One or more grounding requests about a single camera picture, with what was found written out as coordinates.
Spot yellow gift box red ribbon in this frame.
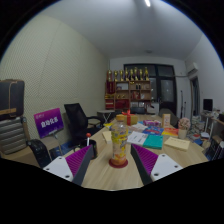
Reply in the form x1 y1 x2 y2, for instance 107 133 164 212
121 109 139 127

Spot small white table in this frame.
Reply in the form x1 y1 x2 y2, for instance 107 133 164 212
96 109 116 124

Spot red-tipped stirrer stick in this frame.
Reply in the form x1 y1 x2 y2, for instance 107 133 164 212
85 132 92 148

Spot purple sign board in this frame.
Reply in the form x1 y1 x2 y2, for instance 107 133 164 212
33 107 65 139

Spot cream paper pad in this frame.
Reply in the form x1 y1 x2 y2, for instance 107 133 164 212
101 129 114 145

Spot yellow-capped drink bottle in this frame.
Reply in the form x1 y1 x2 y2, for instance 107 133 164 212
110 114 130 167

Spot orange book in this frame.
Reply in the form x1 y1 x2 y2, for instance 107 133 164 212
162 127 180 138

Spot dark glass door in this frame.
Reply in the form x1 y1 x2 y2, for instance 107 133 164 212
123 63 178 114

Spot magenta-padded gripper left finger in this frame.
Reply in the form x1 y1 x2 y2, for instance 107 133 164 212
43 144 96 187

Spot black bag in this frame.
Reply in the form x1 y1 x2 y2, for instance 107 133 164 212
26 139 53 169

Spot cluttered wooden side desk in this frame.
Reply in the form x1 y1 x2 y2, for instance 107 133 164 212
199 111 224 161

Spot pink box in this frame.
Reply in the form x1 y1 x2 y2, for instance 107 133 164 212
143 119 163 128

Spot tan carton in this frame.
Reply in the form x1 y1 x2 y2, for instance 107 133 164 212
161 113 172 128

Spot yellow sticky notepad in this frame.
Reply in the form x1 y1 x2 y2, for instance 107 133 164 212
163 136 191 152

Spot black office chair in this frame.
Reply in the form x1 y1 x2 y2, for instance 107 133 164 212
63 102 106 144

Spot potted pink flowers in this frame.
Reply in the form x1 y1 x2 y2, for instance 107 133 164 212
177 117 192 140

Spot silver ribbed suitcase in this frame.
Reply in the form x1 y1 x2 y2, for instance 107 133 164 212
0 116 28 155

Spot teal notebook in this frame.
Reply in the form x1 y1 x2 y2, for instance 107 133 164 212
142 133 165 150

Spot black computer monitor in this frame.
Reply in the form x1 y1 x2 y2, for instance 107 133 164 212
202 98 214 113

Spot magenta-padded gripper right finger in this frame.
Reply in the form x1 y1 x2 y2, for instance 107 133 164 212
130 143 184 186

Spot wooden shelf unit with trophies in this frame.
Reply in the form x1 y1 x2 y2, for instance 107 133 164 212
104 66 153 111

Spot white wall air conditioner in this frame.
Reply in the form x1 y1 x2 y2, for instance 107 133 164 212
186 62 200 76

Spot blue book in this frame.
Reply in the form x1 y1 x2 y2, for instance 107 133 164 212
142 125 165 136

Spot dark suitcase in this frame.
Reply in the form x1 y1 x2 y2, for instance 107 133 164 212
0 78 26 122

